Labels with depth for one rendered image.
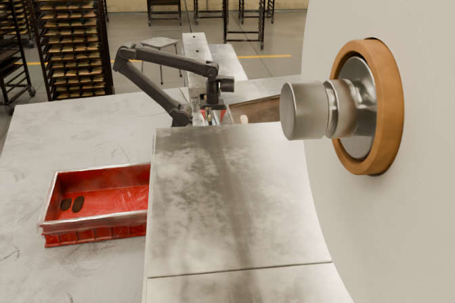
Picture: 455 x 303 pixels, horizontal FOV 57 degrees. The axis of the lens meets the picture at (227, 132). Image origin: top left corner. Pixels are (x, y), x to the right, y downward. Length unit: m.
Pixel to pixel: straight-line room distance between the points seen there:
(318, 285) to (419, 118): 0.48
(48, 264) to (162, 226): 0.76
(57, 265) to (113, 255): 0.17
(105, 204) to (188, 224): 0.92
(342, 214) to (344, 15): 0.14
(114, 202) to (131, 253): 0.29
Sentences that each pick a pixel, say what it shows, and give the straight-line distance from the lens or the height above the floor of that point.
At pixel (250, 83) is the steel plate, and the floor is 0.82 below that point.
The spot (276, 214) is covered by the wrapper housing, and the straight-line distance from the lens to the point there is 0.77.
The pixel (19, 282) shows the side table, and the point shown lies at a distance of 1.44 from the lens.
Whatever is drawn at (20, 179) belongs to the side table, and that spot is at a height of 0.82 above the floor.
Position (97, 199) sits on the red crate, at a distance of 1.68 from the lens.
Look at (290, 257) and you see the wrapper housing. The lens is 0.70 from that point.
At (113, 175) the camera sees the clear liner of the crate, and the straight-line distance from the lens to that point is 1.69.
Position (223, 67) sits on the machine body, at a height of 0.82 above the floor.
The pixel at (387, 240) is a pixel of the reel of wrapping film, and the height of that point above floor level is 1.62.
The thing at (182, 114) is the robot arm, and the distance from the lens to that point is 1.92.
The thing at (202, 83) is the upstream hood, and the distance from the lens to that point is 2.44.
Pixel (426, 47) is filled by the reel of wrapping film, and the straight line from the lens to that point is 0.21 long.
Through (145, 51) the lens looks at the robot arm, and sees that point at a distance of 1.87.
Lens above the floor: 1.78
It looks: 27 degrees down
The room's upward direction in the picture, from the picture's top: straight up
